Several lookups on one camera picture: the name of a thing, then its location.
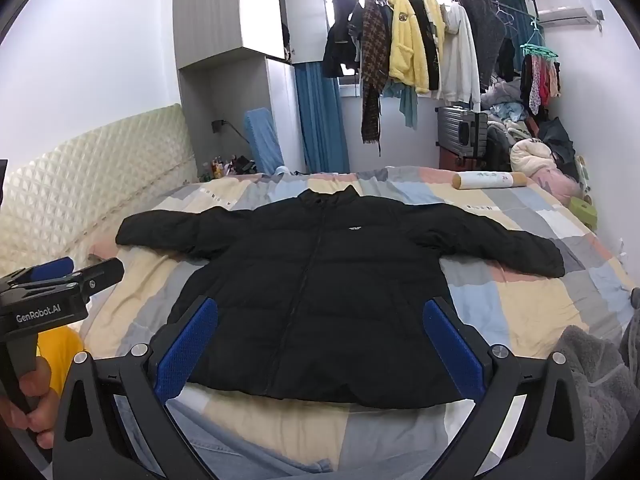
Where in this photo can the blue curtain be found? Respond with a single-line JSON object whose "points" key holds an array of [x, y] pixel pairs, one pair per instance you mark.
{"points": [[322, 120]]}

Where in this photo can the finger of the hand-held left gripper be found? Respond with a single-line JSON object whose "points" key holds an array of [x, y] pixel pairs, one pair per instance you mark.
{"points": [[50, 267], [102, 275]]}

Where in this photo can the teal garment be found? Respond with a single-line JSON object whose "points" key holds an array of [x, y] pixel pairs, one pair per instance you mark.
{"points": [[407, 105]]}

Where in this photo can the green clip hanger with socks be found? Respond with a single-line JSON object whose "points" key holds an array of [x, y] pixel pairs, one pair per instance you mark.
{"points": [[540, 75]]}

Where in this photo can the yellow fleece jacket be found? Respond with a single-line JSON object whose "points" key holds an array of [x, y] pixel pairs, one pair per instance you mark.
{"points": [[405, 50]]}

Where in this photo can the brown plaid coat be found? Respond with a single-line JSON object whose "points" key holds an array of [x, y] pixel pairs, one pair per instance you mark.
{"points": [[372, 60]]}

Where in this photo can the hanging black garment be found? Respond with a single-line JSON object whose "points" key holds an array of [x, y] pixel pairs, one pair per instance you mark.
{"points": [[425, 35]]}

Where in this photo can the green box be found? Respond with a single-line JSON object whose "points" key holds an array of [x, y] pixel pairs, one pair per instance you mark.
{"points": [[585, 212]]}

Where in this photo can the pile of clothes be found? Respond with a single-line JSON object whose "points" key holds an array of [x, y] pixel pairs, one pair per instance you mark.
{"points": [[535, 160]]}

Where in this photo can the black puffer jacket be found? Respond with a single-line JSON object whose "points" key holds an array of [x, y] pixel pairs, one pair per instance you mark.
{"points": [[325, 285]]}

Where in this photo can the cream quilted headboard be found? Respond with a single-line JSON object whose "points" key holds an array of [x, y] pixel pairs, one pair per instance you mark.
{"points": [[75, 175]]}

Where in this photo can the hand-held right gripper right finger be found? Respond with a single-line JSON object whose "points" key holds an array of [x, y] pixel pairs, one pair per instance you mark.
{"points": [[455, 350]]}

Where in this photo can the yellow cloth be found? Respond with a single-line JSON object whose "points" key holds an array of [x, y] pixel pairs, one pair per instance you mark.
{"points": [[60, 355]]}

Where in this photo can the dark grey coat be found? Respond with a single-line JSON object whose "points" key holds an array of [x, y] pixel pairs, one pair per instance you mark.
{"points": [[487, 35]]}

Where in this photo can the person's blue jeans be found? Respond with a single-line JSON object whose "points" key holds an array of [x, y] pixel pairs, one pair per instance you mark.
{"points": [[220, 450]]}

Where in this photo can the bottles on nightstand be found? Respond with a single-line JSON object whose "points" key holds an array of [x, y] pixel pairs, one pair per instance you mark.
{"points": [[217, 167]]}

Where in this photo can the white air conditioner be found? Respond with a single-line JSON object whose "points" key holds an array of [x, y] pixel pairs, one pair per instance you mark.
{"points": [[567, 7]]}

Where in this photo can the person's left hand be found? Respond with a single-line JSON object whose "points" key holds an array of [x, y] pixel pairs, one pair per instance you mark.
{"points": [[42, 385]]}

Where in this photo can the white hoodie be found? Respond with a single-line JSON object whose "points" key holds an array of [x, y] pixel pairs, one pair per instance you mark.
{"points": [[460, 60]]}

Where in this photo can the hanging black jacket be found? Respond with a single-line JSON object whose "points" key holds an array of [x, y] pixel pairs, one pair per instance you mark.
{"points": [[340, 25]]}

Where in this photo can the grey fleece blanket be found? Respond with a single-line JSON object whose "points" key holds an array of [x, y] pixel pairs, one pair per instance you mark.
{"points": [[600, 390]]}

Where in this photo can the grey wardrobe cabinet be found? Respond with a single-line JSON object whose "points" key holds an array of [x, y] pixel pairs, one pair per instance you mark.
{"points": [[225, 35]]}

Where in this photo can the grey suitcase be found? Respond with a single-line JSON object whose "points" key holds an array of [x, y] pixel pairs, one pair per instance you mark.
{"points": [[460, 132]]}

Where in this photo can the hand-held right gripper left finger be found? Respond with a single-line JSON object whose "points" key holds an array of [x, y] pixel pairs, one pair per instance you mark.
{"points": [[182, 355]]}

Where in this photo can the patchwork pastel blanket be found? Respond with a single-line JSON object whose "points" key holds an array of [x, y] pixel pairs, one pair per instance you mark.
{"points": [[520, 305]]}

